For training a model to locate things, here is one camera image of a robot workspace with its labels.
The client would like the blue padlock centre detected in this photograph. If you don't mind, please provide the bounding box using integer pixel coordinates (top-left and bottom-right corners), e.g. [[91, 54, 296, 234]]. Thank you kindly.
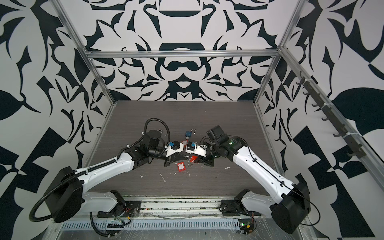
[[185, 129, 196, 140]]

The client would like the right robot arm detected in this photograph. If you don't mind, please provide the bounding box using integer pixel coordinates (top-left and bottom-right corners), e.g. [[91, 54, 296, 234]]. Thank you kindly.
[[203, 126, 311, 234]]

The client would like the small electronics board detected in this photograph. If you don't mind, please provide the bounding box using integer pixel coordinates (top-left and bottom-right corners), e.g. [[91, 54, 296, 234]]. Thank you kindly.
[[239, 218, 257, 235]]

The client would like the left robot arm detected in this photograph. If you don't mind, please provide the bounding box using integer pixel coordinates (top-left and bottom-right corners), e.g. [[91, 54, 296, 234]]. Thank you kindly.
[[29, 130, 184, 223]]

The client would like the white slotted cable duct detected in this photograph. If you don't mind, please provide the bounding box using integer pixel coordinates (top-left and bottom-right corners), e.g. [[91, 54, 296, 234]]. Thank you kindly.
[[59, 218, 241, 231]]

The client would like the black corrugated cable hose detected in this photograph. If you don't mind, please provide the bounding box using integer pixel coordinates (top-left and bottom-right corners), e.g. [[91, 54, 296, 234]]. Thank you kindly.
[[143, 117, 172, 145]]

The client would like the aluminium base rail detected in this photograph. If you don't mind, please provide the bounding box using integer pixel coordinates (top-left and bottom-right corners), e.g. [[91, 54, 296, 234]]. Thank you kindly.
[[50, 196, 310, 222]]

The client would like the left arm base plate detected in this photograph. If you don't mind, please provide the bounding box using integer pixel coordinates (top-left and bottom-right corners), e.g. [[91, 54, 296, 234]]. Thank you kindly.
[[97, 201, 142, 218]]

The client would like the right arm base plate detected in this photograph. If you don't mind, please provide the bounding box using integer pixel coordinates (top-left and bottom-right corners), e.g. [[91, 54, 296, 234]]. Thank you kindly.
[[219, 200, 261, 217]]

